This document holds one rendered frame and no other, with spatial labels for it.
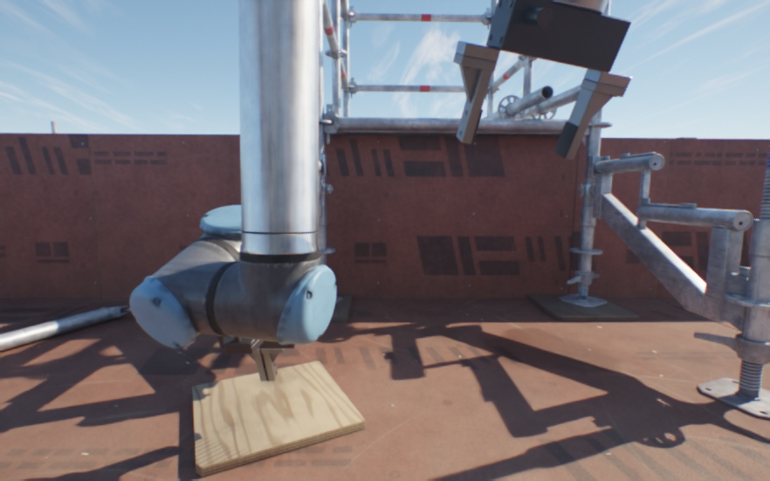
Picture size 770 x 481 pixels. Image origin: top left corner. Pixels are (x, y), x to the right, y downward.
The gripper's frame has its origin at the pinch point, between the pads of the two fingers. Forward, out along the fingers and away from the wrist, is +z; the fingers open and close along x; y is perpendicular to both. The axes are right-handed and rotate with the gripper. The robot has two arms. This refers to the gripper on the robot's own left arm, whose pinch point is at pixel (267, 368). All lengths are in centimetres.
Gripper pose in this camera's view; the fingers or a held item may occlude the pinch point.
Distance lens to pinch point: 81.4
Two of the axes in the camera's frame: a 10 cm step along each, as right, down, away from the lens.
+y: -0.2, -5.4, 8.4
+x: -10.0, 0.0, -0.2
